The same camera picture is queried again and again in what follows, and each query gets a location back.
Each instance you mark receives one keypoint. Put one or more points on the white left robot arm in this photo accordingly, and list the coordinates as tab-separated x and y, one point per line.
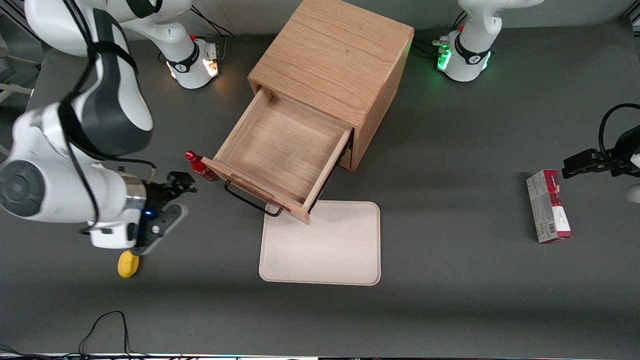
472	45

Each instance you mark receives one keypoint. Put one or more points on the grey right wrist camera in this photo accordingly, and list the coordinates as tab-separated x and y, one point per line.
162	230

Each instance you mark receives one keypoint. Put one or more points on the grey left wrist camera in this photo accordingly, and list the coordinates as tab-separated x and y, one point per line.
635	193

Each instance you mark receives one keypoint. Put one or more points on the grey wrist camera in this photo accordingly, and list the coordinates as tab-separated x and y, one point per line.
162	230
635	193

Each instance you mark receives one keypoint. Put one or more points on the yellow lemon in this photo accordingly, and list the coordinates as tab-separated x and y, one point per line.
127	267

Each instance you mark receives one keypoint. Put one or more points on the grey and red carton box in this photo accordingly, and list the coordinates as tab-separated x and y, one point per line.
545	210

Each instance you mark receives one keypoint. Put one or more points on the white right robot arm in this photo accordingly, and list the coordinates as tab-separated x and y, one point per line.
50	190

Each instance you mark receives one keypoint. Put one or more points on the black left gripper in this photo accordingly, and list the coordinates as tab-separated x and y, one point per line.
611	161

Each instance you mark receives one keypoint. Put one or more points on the red soda bottle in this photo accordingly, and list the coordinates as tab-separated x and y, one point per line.
195	161

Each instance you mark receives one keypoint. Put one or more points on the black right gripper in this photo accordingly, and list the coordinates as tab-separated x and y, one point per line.
158	194

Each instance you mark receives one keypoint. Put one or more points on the beige rectangular tray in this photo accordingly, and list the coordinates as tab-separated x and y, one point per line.
330	250

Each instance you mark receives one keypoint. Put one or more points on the aluminium frame rail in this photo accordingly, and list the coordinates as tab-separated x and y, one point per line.
631	17

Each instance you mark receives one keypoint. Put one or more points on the wooden two-drawer cabinet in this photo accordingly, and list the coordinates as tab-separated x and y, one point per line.
340	50

